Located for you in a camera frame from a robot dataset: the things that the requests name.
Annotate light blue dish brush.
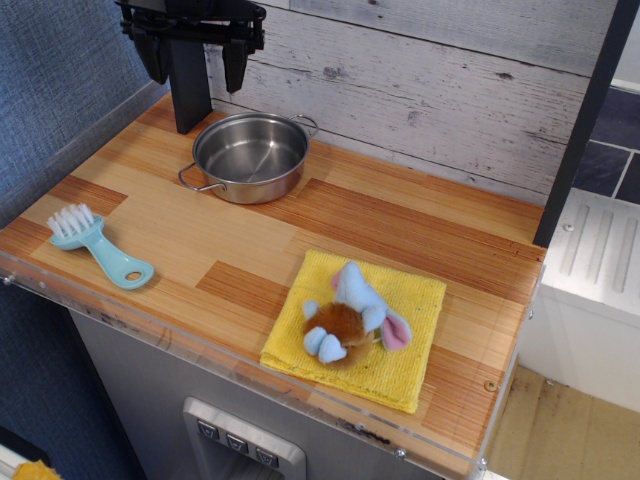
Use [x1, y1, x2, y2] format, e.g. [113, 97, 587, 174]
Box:
[46, 203, 154, 290]

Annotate blue and brown plush toy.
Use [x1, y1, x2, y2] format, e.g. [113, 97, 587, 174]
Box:
[303, 261, 413, 369]

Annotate yellow object bottom left corner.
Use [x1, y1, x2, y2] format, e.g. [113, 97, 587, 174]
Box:
[1, 461, 62, 480]

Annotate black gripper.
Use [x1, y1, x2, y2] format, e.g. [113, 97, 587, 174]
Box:
[116, 0, 266, 93]

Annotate white ridged side cabinet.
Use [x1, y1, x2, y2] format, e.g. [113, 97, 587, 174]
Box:
[519, 189, 639, 411]

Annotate dark left vertical post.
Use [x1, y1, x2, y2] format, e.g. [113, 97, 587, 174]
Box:
[169, 40, 212, 134]

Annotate silver button control panel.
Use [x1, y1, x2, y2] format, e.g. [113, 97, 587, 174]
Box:
[183, 397, 307, 479]

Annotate dark right vertical post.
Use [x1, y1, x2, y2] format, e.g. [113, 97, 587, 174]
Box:
[533, 0, 639, 248]

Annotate dark vertical post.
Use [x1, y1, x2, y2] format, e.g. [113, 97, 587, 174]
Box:
[169, 40, 212, 134]
[533, 0, 639, 248]

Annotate stainless steel pan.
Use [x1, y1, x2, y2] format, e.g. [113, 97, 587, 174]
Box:
[178, 113, 319, 205]

